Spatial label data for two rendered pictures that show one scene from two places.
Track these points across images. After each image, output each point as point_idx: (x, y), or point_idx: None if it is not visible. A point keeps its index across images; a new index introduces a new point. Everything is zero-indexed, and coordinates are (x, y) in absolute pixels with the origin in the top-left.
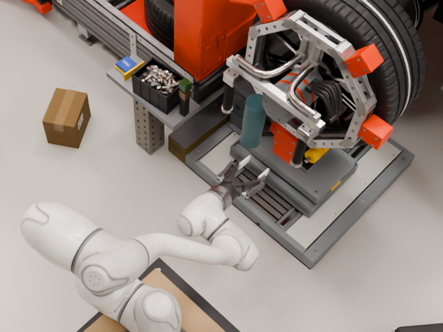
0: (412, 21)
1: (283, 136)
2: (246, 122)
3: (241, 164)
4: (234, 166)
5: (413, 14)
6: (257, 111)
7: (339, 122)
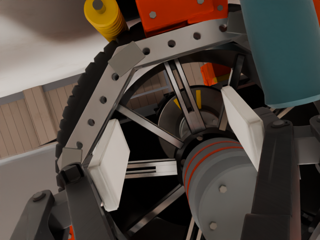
0: (165, 145)
1: (183, 0)
2: (300, 21)
3: (252, 161)
4: (299, 189)
5: (169, 152)
6: (287, 101)
7: (122, 113)
